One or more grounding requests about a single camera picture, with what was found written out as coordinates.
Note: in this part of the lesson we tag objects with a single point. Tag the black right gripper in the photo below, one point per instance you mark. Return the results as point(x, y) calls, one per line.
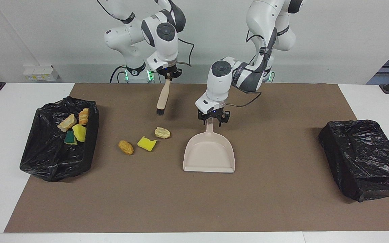
point(169, 72)

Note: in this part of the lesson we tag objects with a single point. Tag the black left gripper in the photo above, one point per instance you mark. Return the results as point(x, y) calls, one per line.
point(213, 113)

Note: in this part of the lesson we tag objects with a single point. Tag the beige hand brush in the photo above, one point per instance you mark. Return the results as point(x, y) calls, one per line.
point(164, 96)

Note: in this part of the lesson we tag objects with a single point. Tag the beige plastic dustpan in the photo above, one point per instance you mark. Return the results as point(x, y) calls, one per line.
point(209, 155)

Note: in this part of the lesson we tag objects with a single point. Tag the pale trash piece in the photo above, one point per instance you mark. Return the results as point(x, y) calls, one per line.
point(67, 123)
point(83, 116)
point(162, 132)

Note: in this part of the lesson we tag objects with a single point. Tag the notched yellow sponge piece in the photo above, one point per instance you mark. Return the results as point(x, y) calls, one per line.
point(146, 144)

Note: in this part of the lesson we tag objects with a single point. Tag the brown nugget shaped trash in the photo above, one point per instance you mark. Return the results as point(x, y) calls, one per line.
point(126, 147)

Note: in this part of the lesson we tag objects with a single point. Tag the plain yellow sponge piece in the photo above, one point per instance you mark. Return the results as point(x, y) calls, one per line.
point(79, 132)

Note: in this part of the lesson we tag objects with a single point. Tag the green and yellow sponge piece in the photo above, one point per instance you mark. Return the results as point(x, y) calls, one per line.
point(70, 138)

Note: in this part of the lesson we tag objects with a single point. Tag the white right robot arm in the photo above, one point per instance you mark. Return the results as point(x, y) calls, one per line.
point(164, 44)

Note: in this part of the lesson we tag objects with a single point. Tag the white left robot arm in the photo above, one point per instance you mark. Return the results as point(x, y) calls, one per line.
point(218, 87)

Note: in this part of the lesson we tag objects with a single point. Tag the black bag lined bin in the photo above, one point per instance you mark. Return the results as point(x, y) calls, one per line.
point(52, 162)
point(363, 158)

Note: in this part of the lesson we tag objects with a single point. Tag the brown table mat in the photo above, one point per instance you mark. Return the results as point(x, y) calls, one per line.
point(181, 202)

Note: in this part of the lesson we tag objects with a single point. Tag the white power strip box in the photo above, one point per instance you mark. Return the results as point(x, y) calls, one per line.
point(41, 73)

